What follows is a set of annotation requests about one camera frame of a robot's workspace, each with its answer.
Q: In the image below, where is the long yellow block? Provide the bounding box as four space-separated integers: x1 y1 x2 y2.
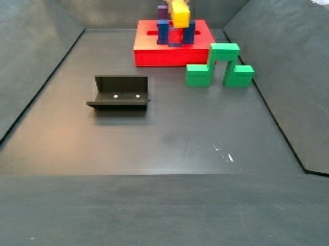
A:
168 0 189 28

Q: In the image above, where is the red board base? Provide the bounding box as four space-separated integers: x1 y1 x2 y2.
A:
133 19 213 67

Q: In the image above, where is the green zigzag block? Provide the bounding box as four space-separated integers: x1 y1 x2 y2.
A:
183 42 255 88

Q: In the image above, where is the blue U-shaped block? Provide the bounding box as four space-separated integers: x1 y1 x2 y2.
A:
155 5 196 48

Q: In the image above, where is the black metal bracket holder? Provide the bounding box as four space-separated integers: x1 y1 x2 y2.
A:
85 75 148 109

